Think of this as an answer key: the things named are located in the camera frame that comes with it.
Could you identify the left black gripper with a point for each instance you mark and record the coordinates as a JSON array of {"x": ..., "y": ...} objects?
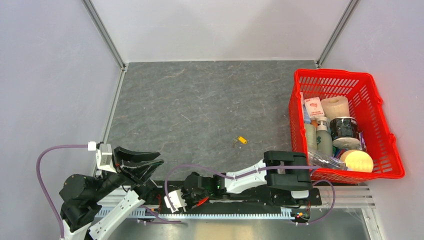
[{"x": 139, "y": 168}]

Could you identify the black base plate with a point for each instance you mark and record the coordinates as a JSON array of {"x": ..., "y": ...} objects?
[{"x": 258, "y": 200}]

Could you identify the red plastic basket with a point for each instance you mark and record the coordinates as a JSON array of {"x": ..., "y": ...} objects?
[{"x": 364, "y": 121}]

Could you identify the grey green bottle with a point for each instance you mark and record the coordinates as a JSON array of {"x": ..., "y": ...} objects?
[{"x": 311, "y": 136}]

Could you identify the white red carton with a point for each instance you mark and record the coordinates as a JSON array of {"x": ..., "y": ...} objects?
[{"x": 314, "y": 108}]

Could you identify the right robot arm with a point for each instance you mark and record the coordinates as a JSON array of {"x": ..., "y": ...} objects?
[{"x": 281, "y": 177}]

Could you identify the yellow tagged key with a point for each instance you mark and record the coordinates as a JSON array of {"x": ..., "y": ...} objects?
[{"x": 239, "y": 139}]

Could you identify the white cable duct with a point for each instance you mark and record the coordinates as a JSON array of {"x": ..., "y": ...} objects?
[{"x": 285, "y": 214}]

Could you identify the left aluminium frame post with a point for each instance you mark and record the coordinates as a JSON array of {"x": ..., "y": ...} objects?
[{"x": 95, "y": 17}]

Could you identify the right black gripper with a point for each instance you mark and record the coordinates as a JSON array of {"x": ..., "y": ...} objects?
[{"x": 189, "y": 205}]

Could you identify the right aluminium frame post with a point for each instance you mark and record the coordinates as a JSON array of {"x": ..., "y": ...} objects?
[{"x": 346, "y": 15}]

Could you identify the clear plastic bottle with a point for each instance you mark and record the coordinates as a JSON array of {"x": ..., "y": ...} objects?
[{"x": 316, "y": 158}]

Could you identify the aluminium frame post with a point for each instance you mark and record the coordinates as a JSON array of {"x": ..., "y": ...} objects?
[
  {"x": 95, "y": 17},
  {"x": 346, "y": 15}
]

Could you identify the toilet paper roll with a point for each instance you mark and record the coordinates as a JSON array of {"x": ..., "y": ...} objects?
[{"x": 335, "y": 107}]

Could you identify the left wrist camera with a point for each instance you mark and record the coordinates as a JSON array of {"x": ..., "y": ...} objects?
[{"x": 104, "y": 158}]

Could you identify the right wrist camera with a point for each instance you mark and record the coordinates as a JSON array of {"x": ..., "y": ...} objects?
[{"x": 174, "y": 201}]

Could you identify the yellow round sponge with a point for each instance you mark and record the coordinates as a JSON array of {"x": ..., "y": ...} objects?
[{"x": 358, "y": 161}]

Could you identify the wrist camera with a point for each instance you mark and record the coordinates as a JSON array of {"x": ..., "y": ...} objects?
[
  {"x": 104, "y": 158},
  {"x": 174, "y": 201}
]

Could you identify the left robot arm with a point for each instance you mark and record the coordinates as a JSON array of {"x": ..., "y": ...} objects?
[{"x": 81, "y": 193}]

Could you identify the green soap dispenser bottle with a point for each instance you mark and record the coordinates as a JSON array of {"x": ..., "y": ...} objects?
[{"x": 323, "y": 137}]

